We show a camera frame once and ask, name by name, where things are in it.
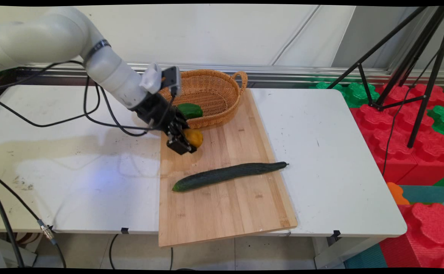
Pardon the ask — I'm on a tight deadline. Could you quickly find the teal foam mat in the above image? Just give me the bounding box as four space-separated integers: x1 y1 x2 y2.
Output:
401 185 444 205
344 244 388 269

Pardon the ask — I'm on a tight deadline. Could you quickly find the green bell pepper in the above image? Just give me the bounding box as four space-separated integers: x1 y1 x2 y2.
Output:
176 103 203 119

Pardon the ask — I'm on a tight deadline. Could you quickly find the thin black tripod cable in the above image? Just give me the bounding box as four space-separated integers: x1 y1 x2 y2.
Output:
381 49 441 177

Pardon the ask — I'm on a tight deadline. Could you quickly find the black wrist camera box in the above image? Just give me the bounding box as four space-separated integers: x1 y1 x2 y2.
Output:
162 66 181 96

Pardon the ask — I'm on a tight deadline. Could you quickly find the woven wicker basket with handles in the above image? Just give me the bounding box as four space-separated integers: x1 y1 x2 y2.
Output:
157 69 248 129

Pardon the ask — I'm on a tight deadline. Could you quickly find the orange foam block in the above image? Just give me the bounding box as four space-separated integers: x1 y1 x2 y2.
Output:
387 182 411 206

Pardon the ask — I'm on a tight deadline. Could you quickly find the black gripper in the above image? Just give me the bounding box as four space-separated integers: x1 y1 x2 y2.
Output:
131 92 197 155

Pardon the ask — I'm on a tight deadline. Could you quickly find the thick black cable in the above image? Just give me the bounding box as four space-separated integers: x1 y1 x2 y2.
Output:
0 185 25 269

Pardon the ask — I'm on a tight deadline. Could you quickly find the black tripod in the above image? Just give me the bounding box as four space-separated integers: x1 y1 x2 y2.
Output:
327 5 444 149

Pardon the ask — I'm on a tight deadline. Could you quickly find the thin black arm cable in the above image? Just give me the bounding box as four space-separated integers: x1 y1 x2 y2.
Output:
83 74 177 137
0 82 101 128
0 60 85 91

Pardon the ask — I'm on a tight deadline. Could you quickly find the long dark green cucumber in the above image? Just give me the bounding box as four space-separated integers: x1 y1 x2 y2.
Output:
172 162 289 193

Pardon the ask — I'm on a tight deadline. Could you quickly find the bamboo cutting board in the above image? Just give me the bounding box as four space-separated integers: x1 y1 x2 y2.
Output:
158 88 298 248

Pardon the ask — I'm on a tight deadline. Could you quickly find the yellow-orange round fruit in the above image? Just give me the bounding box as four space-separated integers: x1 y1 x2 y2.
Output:
183 128 204 149

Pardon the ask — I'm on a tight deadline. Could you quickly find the large red foam block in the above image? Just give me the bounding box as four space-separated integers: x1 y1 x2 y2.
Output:
349 84 444 186
378 202 444 269

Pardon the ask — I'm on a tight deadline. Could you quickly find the black cable with metal connector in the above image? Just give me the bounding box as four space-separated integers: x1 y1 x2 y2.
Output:
0 171 67 269

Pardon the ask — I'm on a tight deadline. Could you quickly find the aluminium rail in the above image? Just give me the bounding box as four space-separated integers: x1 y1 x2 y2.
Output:
17 62 444 87

